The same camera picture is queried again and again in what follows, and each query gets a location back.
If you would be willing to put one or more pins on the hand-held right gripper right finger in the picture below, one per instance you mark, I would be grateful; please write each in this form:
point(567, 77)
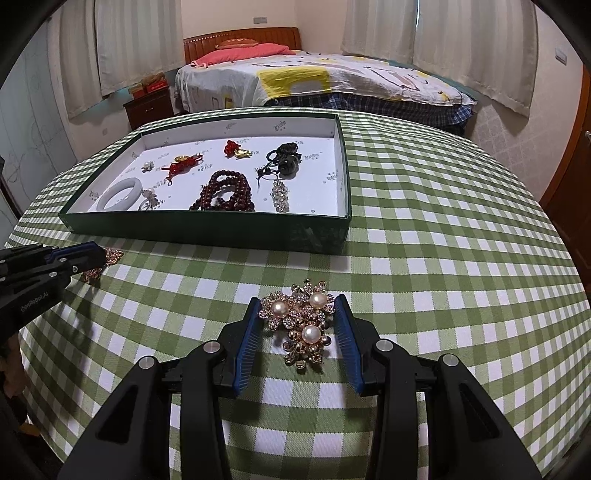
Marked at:
point(346, 350)

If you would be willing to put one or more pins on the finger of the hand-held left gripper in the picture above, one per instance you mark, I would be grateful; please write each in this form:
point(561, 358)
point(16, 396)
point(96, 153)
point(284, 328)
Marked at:
point(78, 251)
point(74, 270)

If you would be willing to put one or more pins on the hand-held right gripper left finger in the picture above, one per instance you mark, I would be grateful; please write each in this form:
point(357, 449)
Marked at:
point(244, 355)

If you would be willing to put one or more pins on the rose gold brooch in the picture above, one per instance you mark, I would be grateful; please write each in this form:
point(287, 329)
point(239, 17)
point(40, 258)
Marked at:
point(108, 258)

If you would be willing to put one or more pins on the pearl flower brooch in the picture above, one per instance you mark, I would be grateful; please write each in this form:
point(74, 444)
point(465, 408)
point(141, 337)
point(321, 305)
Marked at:
point(300, 323)

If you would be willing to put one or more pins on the silver crystal earring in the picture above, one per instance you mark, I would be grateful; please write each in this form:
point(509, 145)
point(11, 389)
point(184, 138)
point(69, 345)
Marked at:
point(147, 165)

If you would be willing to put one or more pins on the green jewelry box tray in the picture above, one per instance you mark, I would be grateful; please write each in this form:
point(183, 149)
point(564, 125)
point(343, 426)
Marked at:
point(207, 228)

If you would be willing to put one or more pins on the red knot charm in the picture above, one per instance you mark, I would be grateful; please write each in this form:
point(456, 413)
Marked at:
point(182, 166)

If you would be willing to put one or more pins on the red and gold charm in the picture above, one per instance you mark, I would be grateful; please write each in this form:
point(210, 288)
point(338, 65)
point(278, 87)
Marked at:
point(236, 149)

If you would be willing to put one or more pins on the white jade bangle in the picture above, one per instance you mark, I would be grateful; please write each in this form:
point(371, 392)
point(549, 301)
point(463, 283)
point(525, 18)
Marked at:
point(117, 196)

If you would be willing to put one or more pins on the green checkered tablecloth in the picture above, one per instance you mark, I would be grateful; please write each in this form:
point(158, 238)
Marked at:
point(438, 300)

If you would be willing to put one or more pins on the pale grey sliding door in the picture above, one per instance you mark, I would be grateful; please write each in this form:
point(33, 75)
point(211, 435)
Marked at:
point(37, 124)

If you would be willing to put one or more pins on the dark wooden nightstand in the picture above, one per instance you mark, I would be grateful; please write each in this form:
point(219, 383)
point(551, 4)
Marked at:
point(150, 108)

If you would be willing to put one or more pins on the red boxes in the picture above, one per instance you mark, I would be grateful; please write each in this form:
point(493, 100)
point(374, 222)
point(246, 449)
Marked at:
point(150, 85)

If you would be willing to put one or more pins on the white curtain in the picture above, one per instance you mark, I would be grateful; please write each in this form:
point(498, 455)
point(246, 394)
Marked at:
point(134, 41)
point(461, 46)

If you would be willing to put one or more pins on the pink pillow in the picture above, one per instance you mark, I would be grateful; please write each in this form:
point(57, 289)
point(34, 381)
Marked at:
point(240, 53)

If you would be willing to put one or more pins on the orange pillow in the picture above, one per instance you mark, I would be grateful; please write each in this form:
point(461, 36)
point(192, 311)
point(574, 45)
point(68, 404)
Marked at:
point(238, 43)

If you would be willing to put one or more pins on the bed with printed sheet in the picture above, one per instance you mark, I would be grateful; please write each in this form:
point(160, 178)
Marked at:
point(346, 78)

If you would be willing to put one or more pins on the wooden door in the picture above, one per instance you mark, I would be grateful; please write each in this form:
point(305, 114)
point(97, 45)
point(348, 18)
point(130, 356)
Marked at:
point(572, 175)

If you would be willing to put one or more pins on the wooden headboard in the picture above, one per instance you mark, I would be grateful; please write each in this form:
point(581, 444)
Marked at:
point(277, 37)

